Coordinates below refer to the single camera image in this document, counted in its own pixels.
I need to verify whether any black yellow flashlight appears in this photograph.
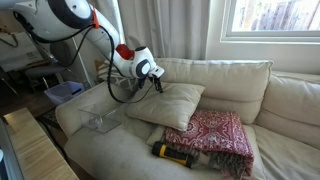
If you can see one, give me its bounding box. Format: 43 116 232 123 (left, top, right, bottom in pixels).
151 141 197 169

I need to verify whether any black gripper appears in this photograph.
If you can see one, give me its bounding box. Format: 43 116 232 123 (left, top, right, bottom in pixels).
137 75 165 94

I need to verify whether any clear plastic box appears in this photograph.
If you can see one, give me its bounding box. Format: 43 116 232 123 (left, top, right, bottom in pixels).
78 101 123 135

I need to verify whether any pale blue plastic bin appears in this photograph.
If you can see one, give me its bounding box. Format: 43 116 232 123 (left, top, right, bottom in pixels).
44 80 86 106

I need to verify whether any white framed window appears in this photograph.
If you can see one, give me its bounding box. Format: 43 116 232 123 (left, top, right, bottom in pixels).
219 0 320 44

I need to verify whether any white curtain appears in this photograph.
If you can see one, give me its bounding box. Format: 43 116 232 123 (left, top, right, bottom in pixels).
89 0 211 62

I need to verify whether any red patterned blanket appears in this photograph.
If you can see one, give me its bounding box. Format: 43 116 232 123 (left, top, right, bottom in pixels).
161 109 255 179

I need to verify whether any white square pillow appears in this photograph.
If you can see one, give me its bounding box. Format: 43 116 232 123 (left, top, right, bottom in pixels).
124 81 207 132

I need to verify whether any small cream cushion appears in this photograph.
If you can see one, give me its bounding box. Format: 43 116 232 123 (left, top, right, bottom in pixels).
145 124 168 148

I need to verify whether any aluminium frame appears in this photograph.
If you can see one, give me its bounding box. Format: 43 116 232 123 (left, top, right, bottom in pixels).
0 117 24 180

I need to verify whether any cream fabric sofa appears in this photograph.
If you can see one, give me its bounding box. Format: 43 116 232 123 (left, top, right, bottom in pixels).
54 57 320 180

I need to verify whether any orange cable strap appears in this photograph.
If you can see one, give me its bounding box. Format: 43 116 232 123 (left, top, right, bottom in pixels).
90 6 101 30

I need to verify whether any grey office chair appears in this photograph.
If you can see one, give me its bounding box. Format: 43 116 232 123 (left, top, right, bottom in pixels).
24 40 80 93

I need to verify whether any white paper bag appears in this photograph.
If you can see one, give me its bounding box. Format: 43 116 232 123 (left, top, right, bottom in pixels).
0 31 45 73

